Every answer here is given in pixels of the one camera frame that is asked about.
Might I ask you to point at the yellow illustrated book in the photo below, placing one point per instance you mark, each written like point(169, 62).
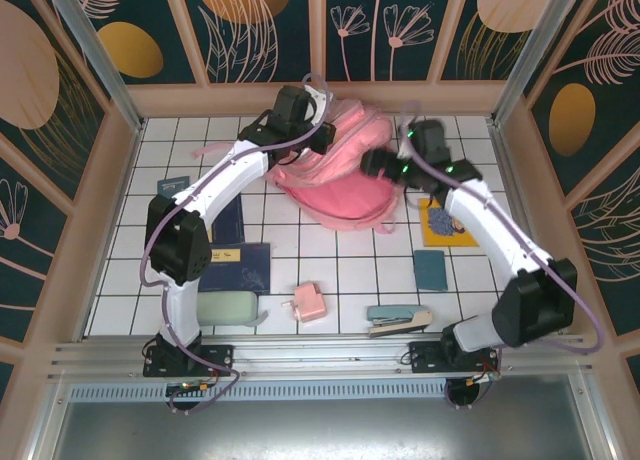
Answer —
point(445, 227)

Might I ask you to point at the pink student backpack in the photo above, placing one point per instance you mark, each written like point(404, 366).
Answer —
point(340, 200)

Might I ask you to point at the small teal notebook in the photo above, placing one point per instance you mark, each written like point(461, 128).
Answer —
point(431, 271)

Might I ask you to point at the plain dark blue notebook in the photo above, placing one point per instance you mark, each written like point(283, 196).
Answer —
point(231, 220)

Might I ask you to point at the small dark blue booklet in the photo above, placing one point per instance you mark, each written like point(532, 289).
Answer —
point(172, 185)

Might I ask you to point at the teal and beige stapler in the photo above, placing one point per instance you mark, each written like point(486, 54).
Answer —
point(395, 317)

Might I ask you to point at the dark blue floral notebook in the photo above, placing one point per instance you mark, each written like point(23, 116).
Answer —
point(245, 270)

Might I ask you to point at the pink power adapter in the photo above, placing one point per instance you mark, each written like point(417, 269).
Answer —
point(310, 302)

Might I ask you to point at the pale green pencil case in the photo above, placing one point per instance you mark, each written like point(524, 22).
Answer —
point(225, 307)

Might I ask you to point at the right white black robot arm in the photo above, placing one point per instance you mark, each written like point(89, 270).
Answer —
point(500, 230)

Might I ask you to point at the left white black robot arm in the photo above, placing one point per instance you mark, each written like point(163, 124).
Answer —
point(220, 190)

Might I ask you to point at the right small circuit board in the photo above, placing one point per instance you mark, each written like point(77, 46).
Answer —
point(482, 378)

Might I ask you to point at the small circuit board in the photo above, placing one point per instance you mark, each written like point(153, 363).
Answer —
point(190, 387)
point(482, 378)

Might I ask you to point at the grey metal sheet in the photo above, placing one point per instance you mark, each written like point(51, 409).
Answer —
point(320, 430)

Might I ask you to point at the left small circuit board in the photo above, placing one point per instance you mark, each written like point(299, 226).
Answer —
point(190, 387)

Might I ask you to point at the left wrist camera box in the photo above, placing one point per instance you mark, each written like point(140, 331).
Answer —
point(320, 96)

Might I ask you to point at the aluminium side rail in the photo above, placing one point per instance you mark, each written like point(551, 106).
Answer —
point(500, 150)

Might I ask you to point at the right aluminium corner post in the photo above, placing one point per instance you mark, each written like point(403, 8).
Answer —
point(537, 50)

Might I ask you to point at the aluminium corner post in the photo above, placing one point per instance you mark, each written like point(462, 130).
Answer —
point(537, 50)
point(95, 50)

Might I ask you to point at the left aluminium corner post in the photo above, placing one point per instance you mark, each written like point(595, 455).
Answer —
point(95, 50)

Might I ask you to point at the long aluminium mounting rail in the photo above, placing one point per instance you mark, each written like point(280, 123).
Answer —
point(320, 352)

